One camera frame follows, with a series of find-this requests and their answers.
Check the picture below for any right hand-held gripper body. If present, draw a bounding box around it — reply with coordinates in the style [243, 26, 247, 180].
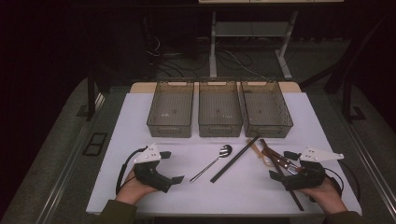
[281, 147, 345, 191]

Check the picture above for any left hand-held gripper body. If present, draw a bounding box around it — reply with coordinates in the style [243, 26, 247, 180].
[134, 143, 174, 194]

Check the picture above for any dark brown chopstick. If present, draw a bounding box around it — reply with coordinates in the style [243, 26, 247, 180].
[260, 138, 304, 212]
[261, 138, 305, 212]

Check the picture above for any translucent brown plastic bin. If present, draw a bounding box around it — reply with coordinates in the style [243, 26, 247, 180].
[146, 80, 195, 139]
[197, 80, 244, 138]
[239, 80, 294, 139]

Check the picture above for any slotted metal spoon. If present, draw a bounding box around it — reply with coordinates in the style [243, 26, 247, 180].
[189, 144, 233, 184]

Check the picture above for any person's left hand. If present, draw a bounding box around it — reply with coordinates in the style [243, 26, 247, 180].
[115, 169, 158, 205]

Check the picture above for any person's right hand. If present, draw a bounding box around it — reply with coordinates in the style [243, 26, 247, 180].
[297, 176, 348, 216]

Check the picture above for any white table mat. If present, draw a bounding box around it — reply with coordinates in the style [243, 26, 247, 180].
[86, 91, 363, 217]

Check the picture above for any black metal stand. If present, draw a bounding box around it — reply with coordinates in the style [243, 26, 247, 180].
[325, 15, 387, 124]
[76, 66, 110, 122]

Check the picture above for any left hand-held gripper cable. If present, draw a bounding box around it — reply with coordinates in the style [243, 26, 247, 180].
[115, 146, 148, 195]

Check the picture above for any hand-held gripper cable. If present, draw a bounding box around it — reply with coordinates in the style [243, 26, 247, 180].
[115, 146, 148, 195]
[323, 161, 362, 203]

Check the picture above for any right hand-held gripper cable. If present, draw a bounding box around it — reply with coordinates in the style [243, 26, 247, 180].
[323, 161, 362, 203]

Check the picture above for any metal floor rail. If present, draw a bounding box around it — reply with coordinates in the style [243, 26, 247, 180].
[337, 115, 396, 216]
[40, 92, 106, 224]

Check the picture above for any black floor cable bundle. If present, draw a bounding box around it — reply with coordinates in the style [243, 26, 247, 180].
[144, 35, 219, 80]

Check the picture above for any white floor cable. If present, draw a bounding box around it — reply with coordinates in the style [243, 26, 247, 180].
[222, 49, 269, 81]

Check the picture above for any white metal desk frame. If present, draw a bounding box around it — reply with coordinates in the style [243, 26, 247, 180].
[198, 0, 345, 81]

